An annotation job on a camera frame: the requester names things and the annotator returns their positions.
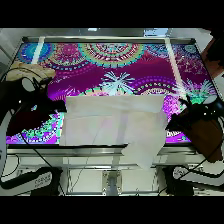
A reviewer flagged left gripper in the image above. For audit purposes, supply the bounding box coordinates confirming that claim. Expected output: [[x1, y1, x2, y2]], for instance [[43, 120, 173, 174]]
[[39, 99, 68, 113]]

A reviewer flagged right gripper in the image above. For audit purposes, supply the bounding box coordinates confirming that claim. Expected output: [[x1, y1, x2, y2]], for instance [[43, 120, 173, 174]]
[[165, 113, 189, 133]]

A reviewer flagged white T-shirt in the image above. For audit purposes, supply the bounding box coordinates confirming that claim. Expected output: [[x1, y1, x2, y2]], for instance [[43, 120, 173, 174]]
[[59, 94, 170, 171]]

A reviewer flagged dark red garment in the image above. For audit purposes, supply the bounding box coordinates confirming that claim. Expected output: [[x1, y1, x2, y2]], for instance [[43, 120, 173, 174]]
[[5, 110, 57, 138]]

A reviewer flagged brown garment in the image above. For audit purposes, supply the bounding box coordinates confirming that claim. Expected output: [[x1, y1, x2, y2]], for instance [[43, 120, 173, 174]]
[[190, 116, 224, 165]]

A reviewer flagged black cable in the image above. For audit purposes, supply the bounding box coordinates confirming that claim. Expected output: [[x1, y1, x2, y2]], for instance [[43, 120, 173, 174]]
[[18, 132, 66, 197]]

